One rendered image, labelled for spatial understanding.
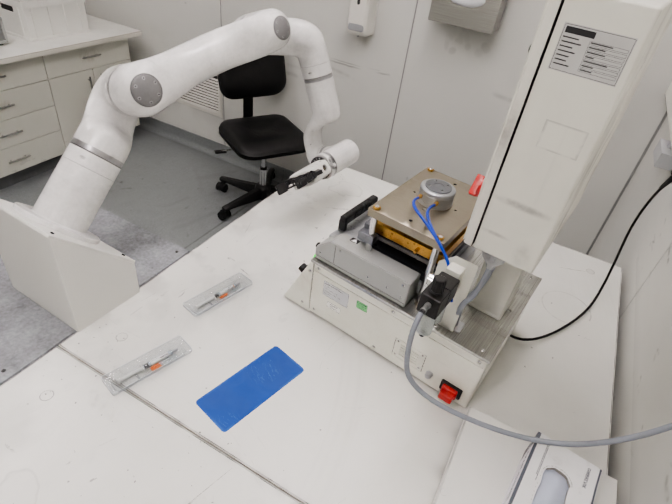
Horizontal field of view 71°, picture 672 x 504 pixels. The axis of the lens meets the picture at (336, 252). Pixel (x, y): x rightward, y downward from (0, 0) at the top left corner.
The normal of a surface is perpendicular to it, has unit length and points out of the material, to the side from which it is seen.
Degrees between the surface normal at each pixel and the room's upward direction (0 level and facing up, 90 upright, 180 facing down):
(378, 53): 90
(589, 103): 90
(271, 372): 0
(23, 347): 0
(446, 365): 90
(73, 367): 0
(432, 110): 90
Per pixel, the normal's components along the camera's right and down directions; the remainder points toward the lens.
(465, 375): -0.59, 0.44
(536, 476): 0.19, -0.74
